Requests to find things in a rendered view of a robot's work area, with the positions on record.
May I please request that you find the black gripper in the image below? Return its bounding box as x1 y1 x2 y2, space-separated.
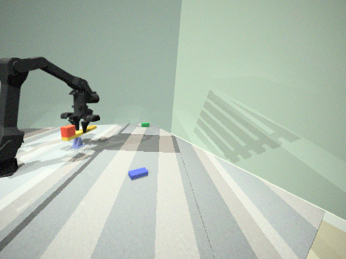
61 103 100 133

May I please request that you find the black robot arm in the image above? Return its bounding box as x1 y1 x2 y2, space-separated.
0 57 99 178

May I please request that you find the small blue block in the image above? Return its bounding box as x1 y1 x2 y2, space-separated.
128 167 148 179

